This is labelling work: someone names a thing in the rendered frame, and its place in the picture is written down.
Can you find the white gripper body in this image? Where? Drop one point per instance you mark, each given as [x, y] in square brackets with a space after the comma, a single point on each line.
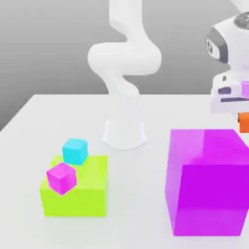
[223, 107]

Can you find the small orange cube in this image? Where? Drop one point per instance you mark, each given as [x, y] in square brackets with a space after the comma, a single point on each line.
[244, 123]

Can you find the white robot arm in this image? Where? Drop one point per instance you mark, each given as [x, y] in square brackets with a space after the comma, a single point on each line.
[124, 58]

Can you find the small cyan cube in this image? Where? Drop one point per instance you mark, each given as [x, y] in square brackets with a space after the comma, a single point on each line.
[74, 152]

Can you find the small magenta cube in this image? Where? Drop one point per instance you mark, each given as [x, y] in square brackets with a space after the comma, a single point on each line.
[61, 180]

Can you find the large purple box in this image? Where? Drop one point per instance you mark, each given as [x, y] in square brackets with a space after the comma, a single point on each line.
[210, 194]

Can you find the large lime green box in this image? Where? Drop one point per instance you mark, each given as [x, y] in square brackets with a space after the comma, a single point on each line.
[87, 194]

